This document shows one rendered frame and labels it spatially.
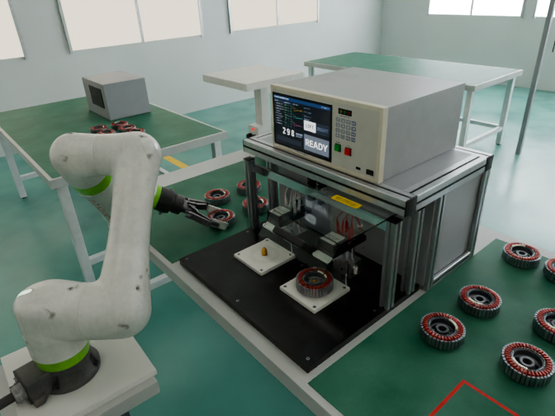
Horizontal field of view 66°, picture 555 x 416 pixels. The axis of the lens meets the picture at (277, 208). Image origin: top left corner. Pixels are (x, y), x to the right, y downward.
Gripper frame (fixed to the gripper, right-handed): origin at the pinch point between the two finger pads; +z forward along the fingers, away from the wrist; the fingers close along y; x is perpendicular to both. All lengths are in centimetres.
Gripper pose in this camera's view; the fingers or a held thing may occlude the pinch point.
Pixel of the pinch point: (220, 218)
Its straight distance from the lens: 174.5
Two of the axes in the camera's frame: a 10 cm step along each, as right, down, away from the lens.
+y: 2.5, 4.4, -8.6
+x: 4.5, -8.4, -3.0
